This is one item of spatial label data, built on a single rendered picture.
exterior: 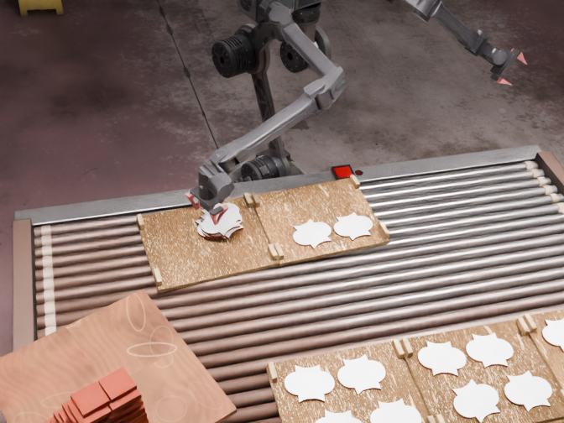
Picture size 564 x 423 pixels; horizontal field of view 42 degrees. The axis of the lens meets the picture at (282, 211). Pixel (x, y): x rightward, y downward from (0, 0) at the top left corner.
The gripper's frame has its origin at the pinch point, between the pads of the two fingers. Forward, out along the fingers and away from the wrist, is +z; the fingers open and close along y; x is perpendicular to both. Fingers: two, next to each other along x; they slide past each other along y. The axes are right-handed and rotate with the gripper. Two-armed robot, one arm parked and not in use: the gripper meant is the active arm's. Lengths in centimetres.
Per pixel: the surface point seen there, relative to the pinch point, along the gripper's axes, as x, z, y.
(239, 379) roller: -29, 14, 49
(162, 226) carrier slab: -7.4, 11.5, -14.9
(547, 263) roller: 82, 11, 86
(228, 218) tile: 8.8, 6.0, 1.3
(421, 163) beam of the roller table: 92, 11, 23
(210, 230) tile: 0.3, 6.2, 1.5
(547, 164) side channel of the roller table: 127, 7, 58
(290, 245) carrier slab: 19.5, 10.8, 21.4
